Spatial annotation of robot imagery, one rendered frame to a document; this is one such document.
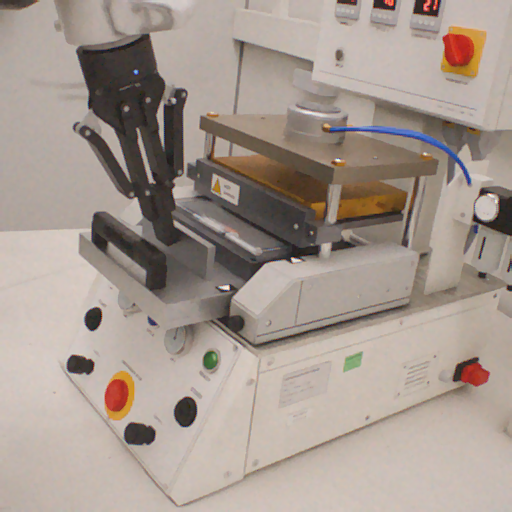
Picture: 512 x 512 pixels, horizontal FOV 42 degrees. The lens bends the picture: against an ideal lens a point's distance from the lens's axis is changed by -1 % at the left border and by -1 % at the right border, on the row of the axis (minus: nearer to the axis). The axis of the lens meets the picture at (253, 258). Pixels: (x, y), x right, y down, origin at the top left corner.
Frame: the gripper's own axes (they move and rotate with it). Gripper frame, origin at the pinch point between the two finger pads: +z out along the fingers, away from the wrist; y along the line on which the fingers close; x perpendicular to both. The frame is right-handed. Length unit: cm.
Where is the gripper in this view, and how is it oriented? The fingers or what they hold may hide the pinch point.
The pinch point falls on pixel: (160, 214)
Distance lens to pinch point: 78.2
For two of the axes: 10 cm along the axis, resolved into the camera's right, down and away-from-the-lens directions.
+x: 5.8, 3.7, -7.3
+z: 1.6, 8.2, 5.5
